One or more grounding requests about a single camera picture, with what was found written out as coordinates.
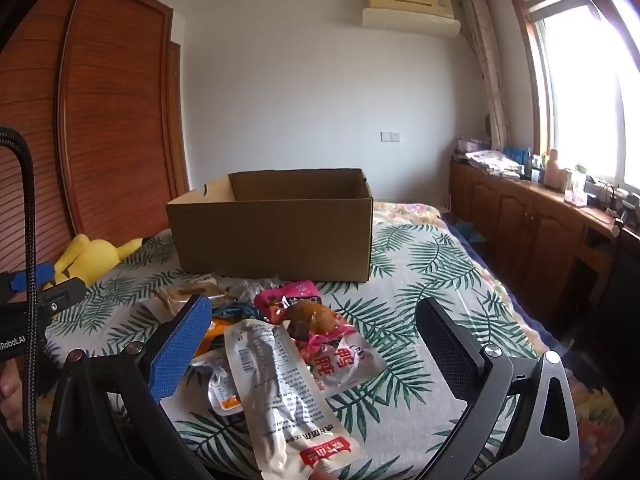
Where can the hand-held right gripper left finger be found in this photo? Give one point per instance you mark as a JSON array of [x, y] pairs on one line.
[[180, 350]]

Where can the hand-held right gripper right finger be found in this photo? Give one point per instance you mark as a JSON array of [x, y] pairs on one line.
[[445, 350]]

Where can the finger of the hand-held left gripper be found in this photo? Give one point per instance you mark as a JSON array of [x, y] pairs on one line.
[[40, 274]]

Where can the silver orange-label snack packet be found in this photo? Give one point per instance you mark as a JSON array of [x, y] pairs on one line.
[[220, 385]]

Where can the long white snack packet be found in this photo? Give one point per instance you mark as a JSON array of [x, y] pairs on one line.
[[280, 400]]

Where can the pink drumstick snack packet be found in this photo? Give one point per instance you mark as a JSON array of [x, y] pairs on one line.
[[310, 317]]

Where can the brown cardboard box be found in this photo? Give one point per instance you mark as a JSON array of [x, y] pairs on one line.
[[270, 235]]

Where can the person's left hand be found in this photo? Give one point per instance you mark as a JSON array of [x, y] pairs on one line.
[[7, 395]]

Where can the orange snack packet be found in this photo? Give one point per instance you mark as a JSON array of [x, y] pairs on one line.
[[217, 337]]

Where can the yellow plush toy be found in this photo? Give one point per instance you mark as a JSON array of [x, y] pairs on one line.
[[90, 260]]

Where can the clear-wrapped cake packet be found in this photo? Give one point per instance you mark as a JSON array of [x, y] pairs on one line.
[[182, 296]]

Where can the blue shiny snack wrapper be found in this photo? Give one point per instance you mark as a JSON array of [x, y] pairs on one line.
[[235, 313]]

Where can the leaf-printed bed sheet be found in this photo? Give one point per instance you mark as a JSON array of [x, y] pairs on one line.
[[415, 280]]

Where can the clear crinkled snack packet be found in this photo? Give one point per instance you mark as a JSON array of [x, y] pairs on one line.
[[247, 290]]

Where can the red and white snack packet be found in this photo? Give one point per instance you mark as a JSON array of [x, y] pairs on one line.
[[350, 365]]

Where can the blue cloth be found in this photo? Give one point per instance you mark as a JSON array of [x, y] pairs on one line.
[[467, 227]]

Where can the long wooden cabinet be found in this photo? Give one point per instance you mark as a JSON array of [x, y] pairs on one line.
[[530, 240]]

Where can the floral quilt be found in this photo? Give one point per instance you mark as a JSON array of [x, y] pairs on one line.
[[405, 212]]

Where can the wooden wardrobe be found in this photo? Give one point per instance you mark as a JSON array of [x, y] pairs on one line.
[[110, 125]]

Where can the stack of folded papers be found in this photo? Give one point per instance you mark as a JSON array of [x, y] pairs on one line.
[[492, 162]]

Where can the blue box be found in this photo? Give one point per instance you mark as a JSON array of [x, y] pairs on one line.
[[517, 157]]

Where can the purple box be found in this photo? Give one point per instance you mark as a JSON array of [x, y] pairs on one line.
[[472, 145]]

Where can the clear bottle with green cap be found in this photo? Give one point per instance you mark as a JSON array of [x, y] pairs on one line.
[[580, 185]]

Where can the black metal gadget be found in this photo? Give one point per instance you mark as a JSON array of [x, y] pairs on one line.
[[627, 210]]

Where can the beige curtain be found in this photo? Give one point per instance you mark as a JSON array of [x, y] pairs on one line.
[[487, 70]]

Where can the wooden-framed window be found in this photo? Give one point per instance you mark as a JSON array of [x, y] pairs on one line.
[[580, 85]]

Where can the white air conditioner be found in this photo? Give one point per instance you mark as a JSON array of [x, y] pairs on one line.
[[410, 15]]

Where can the white wall switch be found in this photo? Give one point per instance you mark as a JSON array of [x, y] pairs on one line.
[[390, 136]]

